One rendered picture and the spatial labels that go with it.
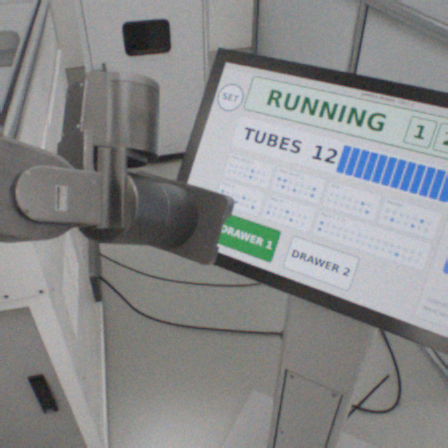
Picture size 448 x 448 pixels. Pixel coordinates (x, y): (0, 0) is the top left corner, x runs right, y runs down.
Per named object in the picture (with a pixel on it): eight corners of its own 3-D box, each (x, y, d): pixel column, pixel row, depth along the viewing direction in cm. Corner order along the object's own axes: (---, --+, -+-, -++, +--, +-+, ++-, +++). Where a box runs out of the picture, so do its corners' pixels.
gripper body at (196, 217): (146, 172, 47) (102, 158, 41) (236, 199, 44) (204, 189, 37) (127, 233, 48) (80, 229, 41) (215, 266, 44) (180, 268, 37)
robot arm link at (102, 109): (-22, 228, 34) (14, 220, 28) (-16, 75, 35) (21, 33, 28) (124, 233, 42) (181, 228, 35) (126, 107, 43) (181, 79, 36)
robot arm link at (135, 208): (62, 243, 34) (129, 242, 32) (64, 150, 35) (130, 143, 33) (116, 245, 41) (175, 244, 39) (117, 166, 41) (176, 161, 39)
